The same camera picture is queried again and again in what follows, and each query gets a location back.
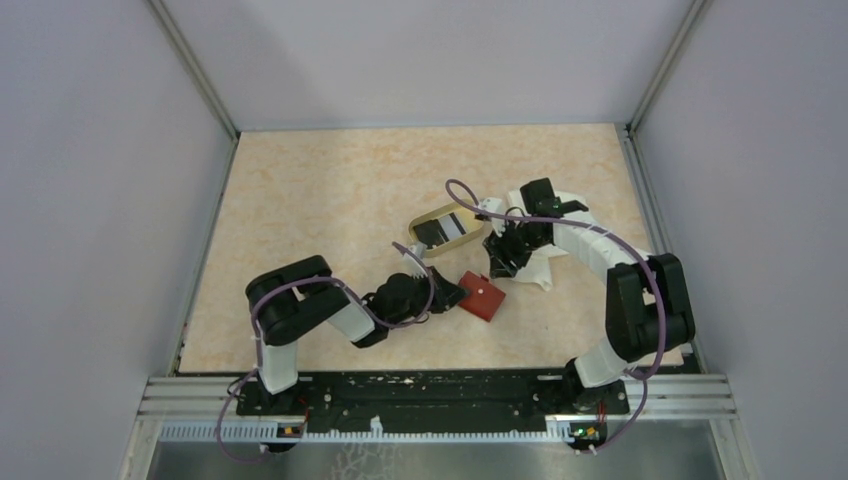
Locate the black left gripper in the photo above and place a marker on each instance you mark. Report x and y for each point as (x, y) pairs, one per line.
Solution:
(444, 292)

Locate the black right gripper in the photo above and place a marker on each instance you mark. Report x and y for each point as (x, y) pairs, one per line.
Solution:
(502, 255)

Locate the red leather card holder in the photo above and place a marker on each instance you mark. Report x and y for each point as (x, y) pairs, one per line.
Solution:
(483, 299)

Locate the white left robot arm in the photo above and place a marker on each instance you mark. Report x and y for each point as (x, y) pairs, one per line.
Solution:
(287, 303)

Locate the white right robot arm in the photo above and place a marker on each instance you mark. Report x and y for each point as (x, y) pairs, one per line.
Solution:
(647, 306)

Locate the black silver-striped VIP card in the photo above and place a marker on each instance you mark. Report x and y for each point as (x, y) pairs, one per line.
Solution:
(439, 231)

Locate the white cloth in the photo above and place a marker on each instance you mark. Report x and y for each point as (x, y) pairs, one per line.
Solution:
(538, 269)

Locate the beige plastic tray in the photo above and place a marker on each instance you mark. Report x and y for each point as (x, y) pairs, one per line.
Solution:
(474, 227)

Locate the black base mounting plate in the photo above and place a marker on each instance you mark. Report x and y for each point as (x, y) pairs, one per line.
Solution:
(434, 401)

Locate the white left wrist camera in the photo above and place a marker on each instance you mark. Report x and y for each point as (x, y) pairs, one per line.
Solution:
(414, 260)

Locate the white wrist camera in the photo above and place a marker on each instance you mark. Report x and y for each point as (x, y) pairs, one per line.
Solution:
(489, 209)
(414, 260)

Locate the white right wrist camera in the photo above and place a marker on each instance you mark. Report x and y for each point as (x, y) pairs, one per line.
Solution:
(489, 209)

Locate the aluminium frame rail right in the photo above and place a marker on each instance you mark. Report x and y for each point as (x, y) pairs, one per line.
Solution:
(697, 9)

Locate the aluminium frame rail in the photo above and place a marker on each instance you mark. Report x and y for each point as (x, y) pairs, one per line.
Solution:
(670, 397)
(697, 9)
(188, 59)

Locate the aluminium front frame rail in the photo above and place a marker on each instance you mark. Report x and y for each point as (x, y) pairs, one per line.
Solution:
(670, 397)

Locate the white slotted cable duct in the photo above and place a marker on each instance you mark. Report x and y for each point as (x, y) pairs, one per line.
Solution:
(555, 430)

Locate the aluminium frame rail left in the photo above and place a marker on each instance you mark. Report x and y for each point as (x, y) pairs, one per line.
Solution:
(188, 59)

